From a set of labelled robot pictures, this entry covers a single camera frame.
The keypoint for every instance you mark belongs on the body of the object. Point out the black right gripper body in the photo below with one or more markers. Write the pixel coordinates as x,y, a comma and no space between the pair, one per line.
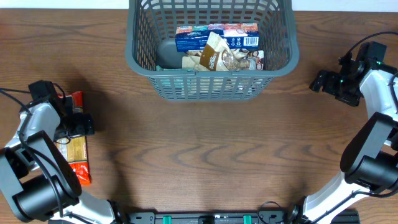
329,83

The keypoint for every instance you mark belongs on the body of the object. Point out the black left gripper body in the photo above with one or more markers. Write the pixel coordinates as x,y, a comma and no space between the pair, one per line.
74,123

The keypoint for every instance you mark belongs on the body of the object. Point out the red orange snack packet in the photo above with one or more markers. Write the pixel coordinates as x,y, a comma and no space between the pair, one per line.
75,151

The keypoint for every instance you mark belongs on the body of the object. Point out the brown white snack bag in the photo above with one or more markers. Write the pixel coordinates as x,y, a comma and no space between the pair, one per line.
217,56

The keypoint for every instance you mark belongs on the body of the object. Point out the beige snack bag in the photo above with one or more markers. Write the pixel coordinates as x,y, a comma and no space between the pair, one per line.
191,62

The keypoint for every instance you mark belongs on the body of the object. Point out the blue tissue pack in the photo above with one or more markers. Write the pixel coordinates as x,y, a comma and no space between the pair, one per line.
236,36

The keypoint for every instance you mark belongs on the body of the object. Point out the mint green wipes packet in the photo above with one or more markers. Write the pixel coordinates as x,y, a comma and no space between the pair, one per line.
170,84

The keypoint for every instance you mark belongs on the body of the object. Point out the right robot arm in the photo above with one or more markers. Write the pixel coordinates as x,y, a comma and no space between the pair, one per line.
365,171

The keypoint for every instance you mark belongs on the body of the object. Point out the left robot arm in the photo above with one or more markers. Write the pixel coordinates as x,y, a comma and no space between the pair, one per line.
39,184

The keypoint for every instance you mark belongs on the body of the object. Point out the grey plastic basket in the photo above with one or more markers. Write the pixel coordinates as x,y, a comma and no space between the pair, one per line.
151,50

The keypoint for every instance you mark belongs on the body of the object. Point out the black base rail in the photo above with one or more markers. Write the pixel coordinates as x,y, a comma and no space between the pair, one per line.
276,216

